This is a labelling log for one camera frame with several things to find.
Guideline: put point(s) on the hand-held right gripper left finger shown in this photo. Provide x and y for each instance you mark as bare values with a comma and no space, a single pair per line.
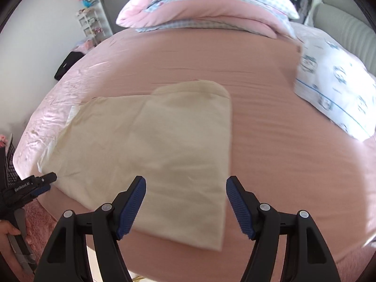
132,208

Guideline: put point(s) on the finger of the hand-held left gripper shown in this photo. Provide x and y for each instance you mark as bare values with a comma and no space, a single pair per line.
39,189
45,178

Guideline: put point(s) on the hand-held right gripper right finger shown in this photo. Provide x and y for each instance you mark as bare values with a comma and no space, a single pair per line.
239,208

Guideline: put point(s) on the pink and cream t-shirt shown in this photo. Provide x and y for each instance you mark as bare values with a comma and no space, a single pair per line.
161,152

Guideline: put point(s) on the person's left hand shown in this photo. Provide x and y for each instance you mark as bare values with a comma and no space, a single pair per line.
7,229

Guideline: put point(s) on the pink fluffy rug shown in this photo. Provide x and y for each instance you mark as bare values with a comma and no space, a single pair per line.
44,220

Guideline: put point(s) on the pink bed sheet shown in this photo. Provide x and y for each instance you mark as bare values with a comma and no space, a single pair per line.
264,152

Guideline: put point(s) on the black bag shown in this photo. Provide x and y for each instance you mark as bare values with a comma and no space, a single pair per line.
69,66

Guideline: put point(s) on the pink cloth bundle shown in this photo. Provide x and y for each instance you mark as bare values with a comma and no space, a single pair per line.
85,46

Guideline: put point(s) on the white cartoon print pillow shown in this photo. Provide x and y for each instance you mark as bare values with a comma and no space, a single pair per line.
337,85

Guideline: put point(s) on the white shelf rack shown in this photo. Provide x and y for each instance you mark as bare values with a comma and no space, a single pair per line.
94,26

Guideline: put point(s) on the grey door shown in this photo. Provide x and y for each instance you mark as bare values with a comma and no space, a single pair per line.
117,3

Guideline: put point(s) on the pink checked folded duvet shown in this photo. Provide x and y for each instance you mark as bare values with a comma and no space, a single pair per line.
205,3

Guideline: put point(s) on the grey padded headboard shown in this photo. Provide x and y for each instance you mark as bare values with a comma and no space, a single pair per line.
346,20

